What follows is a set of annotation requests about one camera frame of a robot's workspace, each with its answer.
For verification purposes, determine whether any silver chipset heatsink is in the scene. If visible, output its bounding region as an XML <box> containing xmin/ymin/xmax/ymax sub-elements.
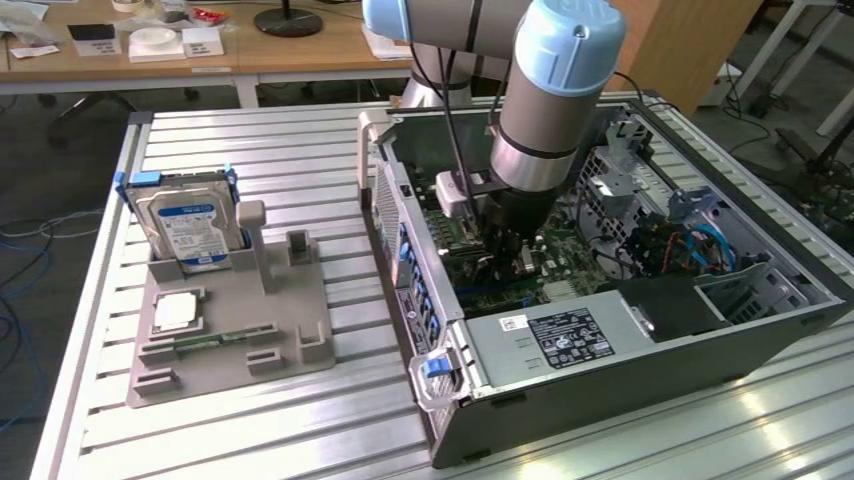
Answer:
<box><xmin>543</xmin><ymin>281</ymin><xmax>583</xmax><ymax>302</ymax></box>

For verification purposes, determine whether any hard disk blue caddy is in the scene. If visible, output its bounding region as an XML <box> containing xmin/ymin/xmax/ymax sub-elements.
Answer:
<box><xmin>113</xmin><ymin>167</ymin><xmax>241</xmax><ymax>275</ymax></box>

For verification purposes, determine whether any blue disk wire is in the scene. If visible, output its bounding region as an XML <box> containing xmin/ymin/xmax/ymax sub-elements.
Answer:
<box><xmin>686</xmin><ymin>224</ymin><xmax>739</xmax><ymax>274</ymax></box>

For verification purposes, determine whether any black plastic shroud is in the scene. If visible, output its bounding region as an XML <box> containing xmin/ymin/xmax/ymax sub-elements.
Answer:
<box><xmin>611</xmin><ymin>274</ymin><xmax>732</xmax><ymax>344</ymax></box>

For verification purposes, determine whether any wooden cabinet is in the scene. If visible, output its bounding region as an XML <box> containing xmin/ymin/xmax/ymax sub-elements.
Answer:
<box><xmin>603</xmin><ymin>0</ymin><xmax>766</xmax><ymax>116</ymax></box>

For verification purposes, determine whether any black grey PC case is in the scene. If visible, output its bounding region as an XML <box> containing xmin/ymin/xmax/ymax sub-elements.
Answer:
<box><xmin>359</xmin><ymin>89</ymin><xmax>854</xmax><ymax>470</ymax></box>

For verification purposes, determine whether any red disk wire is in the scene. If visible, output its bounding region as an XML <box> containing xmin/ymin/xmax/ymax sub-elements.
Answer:
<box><xmin>655</xmin><ymin>233</ymin><xmax>676</xmax><ymax>274</ymax></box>

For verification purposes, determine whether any grey power supply unit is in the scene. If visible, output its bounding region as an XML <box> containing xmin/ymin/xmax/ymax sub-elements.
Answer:
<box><xmin>463</xmin><ymin>290</ymin><xmax>662</xmax><ymax>391</ymax></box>

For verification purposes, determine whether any loose green RAM stick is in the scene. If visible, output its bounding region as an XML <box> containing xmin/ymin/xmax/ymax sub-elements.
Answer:
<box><xmin>171</xmin><ymin>332</ymin><xmax>249</xmax><ymax>351</ymax></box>

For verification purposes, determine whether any green motherboard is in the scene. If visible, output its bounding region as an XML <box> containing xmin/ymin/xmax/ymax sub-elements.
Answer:
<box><xmin>406</xmin><ymin>169</ymin><xmax>602</xmax><ymax>321</ymax></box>

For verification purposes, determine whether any wooden desk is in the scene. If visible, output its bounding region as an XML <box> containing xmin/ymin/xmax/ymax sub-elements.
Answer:
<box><xmin>0</xmin><ymin>0</ymin><xmax>602</xmax><ymax>96</ymax></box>

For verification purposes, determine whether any grey metal disk bay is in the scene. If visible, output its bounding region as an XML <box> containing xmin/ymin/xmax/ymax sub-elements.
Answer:
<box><xmin>574</xmin><ymin>117</ymin><xmax>659</xmax><ymax>251</ymax></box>

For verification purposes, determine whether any clear plastic bag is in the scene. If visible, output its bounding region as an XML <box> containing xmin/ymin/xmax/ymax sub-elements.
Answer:
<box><xmin>0</xmin><ymin>2</ymin><xmax>61</xmax><ymax>44</ymax></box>

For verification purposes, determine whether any white table frame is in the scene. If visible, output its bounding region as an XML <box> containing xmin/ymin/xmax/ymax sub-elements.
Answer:
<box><xmin>723</xmin><ymin>0</ymin><xmax>854</xmax><ymax>137</ymax></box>

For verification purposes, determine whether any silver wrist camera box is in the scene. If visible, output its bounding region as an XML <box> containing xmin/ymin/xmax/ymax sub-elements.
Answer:
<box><xmin>435</xmin><ymin>169</ymin><xmax>494</xmax><ymax>219</ymax></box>

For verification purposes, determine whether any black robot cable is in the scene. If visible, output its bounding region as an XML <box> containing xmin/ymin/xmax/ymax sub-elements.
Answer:
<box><xmin>407</xmin><ymin>42</ymin><xmax>662</xmax><ymax>236</ymax></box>

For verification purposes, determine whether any grey angled disk bay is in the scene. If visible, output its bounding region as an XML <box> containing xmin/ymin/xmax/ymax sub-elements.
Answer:
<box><xmin>692</xmin><ymin>259</ymin><xmax>813</xmax><ymax>326</ymax></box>

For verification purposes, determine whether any grey printed parts rack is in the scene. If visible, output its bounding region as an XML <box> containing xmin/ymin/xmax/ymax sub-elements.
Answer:
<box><xmin>125</xmin><ymin>199</ymin><xmax>339</xmax><ymax>409</ymax></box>

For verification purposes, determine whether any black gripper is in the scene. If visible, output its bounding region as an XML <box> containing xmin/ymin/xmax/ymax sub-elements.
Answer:
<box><xmin>480</xmin><ymin>188</ymin><xmax>556</xmax><ymax>281</ymax></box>

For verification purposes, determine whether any white labelled box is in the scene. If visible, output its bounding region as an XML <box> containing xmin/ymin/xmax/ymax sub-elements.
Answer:
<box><xmin>180</xmin><ymin>27</ymin><xmax>225</xmax><ymax>58</ymax></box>

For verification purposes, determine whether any beige case handle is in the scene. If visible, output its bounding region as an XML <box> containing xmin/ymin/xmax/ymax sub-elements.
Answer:
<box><xmin>357</xmin><ymin>110</ymin><xmax>392</xmax><ymax>194</ymax></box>

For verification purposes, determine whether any black chair base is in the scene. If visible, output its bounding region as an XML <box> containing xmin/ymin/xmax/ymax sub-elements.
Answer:
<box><xmin>39</xmin><ymin>92</ymin><xmax>135</xmax><ymax>146</ymax></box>

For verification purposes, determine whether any silver CPU chip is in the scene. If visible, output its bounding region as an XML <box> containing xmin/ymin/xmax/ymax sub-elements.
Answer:
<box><xmin>151</xmin><ymin>294</ymin><xmax>200</xmax><ymax>332</ymax></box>

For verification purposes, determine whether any white box with round dish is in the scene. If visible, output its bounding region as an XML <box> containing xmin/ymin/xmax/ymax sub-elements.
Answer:
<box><xmin>127</xmin><ymin>27</ymin><xmax>187</xmax><ymax>64</ymax></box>

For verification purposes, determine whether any black round lamp base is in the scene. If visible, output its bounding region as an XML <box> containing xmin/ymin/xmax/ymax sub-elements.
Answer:
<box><xmin>252</xmin><ymin>0</ymin><xmax>325</xmax><ymax>37</ymax></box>

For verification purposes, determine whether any black white small box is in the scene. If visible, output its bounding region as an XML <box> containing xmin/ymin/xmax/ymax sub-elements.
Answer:
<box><xmin>67</xmin><ymin>23</ymin><xmax>123</xmax><ymax>57</ymax></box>

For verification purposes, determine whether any white paper stack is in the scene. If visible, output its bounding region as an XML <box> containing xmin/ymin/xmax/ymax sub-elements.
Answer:
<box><xmin>362</xmin><ymin>33</ymin><xmax>415</xmax><ymax>60</ymax></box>

